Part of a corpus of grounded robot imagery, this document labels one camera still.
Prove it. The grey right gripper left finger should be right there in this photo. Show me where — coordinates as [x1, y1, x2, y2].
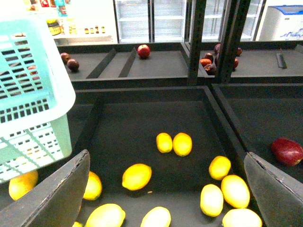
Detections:
[0, 150, 90, 227]

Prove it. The red apple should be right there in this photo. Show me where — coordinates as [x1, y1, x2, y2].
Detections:
[137, 44, 151, 59]

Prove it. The yellow lemon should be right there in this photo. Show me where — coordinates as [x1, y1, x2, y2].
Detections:
[156, 132, 173, 153]
[85, 203, 126, 227]
[172, 132, 193, 157]
[140, 207, 171, 227]
[208, 156, 231, 180]
[9, 170, 38, 201]
[221, 175, 250, 209]
[122, 163, 152, 191]
[200, 184, 224, 217]
[83, 171, 102, 201]
[222, 209, 263, 227]

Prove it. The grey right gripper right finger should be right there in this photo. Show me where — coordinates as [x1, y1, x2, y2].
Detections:
[244, 152, 303, 227]

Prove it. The light blue plastic basket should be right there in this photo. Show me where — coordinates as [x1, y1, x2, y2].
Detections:
[0, 15, 75, 183]

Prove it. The red mango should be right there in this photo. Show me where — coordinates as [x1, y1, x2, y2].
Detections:
[271, 137, 303, 166]

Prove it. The grocery shelf with bottles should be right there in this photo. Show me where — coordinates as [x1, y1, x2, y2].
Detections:
[22, 0, 117, 46]

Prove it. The black rear display tray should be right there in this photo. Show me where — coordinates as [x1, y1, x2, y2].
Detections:
[58, 43, 205, 90]

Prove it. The black shelf post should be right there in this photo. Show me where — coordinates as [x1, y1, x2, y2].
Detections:
[215, 0, 250, 84]
[187, 0, 206, 86]

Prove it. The white chest freezer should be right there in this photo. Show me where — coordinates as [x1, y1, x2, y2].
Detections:
[259, 5, 303, 41]

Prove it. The glass door refrigerator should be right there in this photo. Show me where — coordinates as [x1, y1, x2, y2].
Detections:
[113, 0, 267, 44]

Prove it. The black display tray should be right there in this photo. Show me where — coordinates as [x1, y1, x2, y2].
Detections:
[0, 85, 251, 227]
[58, 43, 205, 90]

